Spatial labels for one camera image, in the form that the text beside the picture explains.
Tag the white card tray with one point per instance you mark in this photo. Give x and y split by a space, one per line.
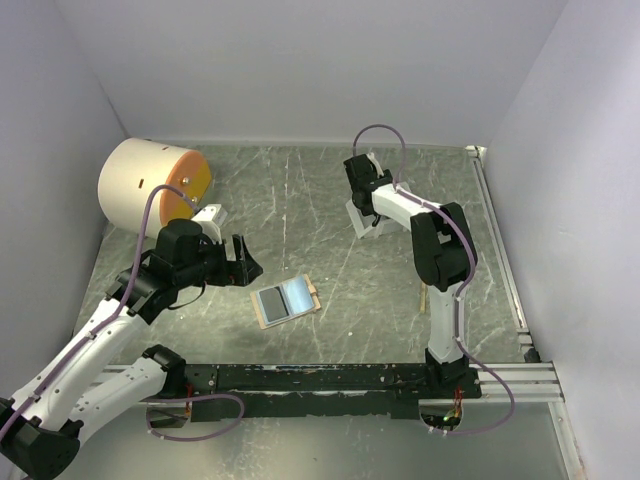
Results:
371 226

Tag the cream cylinder with orange face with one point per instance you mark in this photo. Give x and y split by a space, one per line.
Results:
136 167

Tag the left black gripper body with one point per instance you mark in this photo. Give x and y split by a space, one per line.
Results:
211 265

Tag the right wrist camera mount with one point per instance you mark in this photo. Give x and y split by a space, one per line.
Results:
379 171

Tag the beige leather card holder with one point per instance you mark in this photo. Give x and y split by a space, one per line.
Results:
300 295

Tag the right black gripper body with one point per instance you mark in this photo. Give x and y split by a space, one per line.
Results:
386 174

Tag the yellow crayon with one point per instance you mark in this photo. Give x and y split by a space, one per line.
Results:
423 298

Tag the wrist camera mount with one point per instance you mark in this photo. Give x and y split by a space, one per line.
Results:
379 171
211 218

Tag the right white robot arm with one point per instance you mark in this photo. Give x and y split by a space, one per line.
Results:
444 258

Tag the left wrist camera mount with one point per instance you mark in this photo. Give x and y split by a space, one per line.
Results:
211 218

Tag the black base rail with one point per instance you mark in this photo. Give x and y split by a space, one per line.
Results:
298 391

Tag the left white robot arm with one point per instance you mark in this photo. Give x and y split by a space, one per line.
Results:
44 423

